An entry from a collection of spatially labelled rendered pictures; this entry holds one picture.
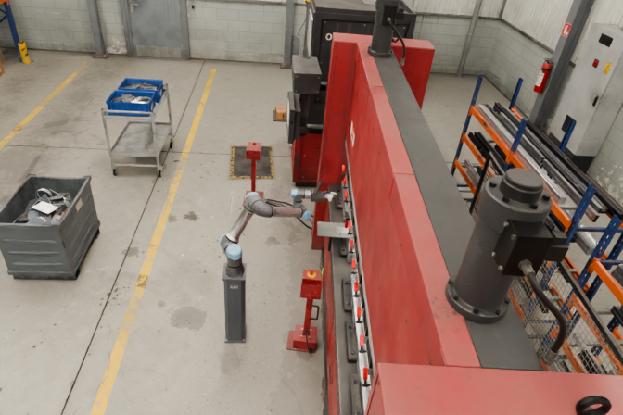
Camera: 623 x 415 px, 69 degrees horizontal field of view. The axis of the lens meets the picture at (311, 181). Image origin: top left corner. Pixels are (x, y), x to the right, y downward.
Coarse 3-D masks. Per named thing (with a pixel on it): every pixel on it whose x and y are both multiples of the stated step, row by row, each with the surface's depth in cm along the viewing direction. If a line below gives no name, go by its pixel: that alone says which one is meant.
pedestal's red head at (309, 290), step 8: (304, 272) 362; (320, 272) 363; (304, 280) 357; (312, 280) 357; (320, 280) 356; (304, 288) 349; (312, 288) 349; (320, 288) 348; (304, 296) 354; (312, 296) 353; (320, 296) 353
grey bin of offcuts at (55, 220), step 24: (24, 192) 445; (48, 192) 441; (72, 192) 468; (0, 216) 404; (24, 216) 432; (48, 216) 428; (72, 216) 423; (96, 216) 484; (0, 240) 401; (24, 240) 402; (48, 240) 404; (72, 240) 426; (24, 264) 417; (48, 264) 419; (72, 264) 428
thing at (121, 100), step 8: (112, 96) 560; (120, 96) 568; (128, 96) 562; (136, 96) 568; (144, 96) 568; (152, 96) 562; (112, 104) 542; (120, 104) 541; (128, 104) 542; (136, 104) 543; (144, 104) 543; (152, 104) 566; (112, 112) 548
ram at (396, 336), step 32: (352, 96) 394; (352, 128) 379; (352, 160) 365; (352, 192) 352; (384, 192) 233; (384, 224) 227; (384, 256) 222; (384, 288) 217; (384, 320) 213; (416, 320) 161; (384, 352) 208; (416, 352) 159
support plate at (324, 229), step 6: (318, 222) 381; (324, 222) 382; (330, 222) 382; (318, 228) 375; (324, 228) 375; (330, 228) 376; (318, 234) 368; (324, 234) 369; (330, 234) 369; (336, 234) 370; (342, 234) 370; (348, 234) 371
